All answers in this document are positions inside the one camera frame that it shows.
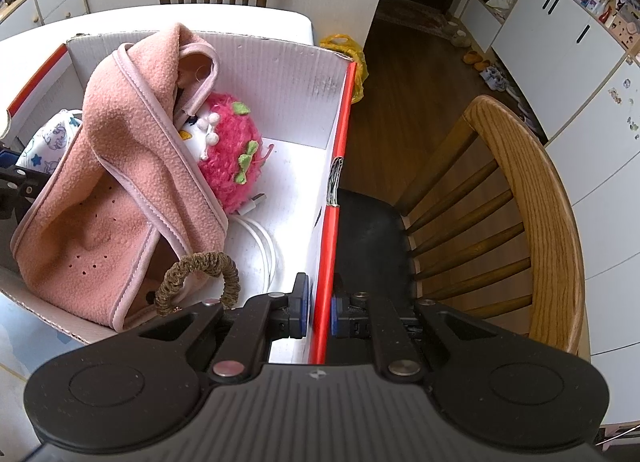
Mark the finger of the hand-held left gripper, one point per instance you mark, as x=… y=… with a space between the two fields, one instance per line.
x=7 y=158

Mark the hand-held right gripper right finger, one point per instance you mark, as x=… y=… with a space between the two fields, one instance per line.
x=338 y=317

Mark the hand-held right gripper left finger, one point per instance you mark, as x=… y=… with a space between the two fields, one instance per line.
x=302 y=312

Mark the white printed face mask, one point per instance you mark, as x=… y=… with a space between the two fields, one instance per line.
x=47 y=142

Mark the brown hair scrunchie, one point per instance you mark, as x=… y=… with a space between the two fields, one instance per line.
x=200 y=259

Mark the pink fleece cloth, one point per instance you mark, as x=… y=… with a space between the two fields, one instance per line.
x=130 y=142

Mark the pink strawberry plush toy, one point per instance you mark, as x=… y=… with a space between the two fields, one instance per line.
x=235 y=142

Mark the white cardboard box red rim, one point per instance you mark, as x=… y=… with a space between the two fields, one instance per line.
x=280 y=82

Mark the wooden chair with curved back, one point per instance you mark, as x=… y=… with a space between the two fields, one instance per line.
x=545 y=202

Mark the yellow plastic bag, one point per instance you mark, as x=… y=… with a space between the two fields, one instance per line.
x=350 y=54

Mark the white sneaker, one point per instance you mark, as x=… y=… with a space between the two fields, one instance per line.
x=497 y=84
x=489 y=74

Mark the yellow slipper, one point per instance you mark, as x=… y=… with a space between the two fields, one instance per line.
x=480 y=65
x=471 y=57

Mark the white cabinet with stickers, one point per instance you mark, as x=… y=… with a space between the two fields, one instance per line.
x=605 y=167

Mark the patterned rug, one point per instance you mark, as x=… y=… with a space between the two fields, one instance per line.
x=412 y=17

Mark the low white open shelf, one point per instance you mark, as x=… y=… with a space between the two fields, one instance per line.
x=482 y=29

